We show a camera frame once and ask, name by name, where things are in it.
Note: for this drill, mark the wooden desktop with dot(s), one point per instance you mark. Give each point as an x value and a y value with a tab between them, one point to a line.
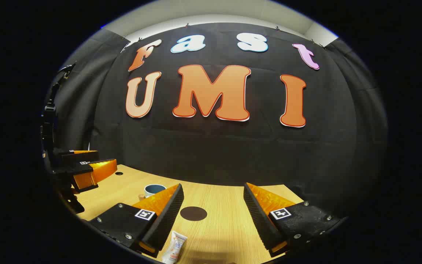
218	238

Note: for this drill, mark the black backdrop cloth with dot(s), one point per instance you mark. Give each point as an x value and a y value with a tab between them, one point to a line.
225	154

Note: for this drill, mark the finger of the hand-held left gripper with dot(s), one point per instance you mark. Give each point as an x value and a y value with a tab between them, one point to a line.
93	174
82	157

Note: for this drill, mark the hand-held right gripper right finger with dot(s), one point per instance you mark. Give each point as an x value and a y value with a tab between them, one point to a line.
258	220

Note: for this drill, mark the round dark brown coaster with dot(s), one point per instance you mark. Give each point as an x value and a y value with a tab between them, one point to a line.
193	213

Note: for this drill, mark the white cup with blue inside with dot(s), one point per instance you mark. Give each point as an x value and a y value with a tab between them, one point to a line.
154	189

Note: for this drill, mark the white toothpaste tube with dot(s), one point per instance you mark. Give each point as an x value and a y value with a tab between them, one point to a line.
175	246

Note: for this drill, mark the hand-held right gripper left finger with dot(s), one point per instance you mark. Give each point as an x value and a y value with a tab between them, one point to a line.
165	220

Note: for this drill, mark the dark grey side curtain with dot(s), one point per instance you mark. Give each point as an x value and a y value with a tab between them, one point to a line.
82	95
365	146

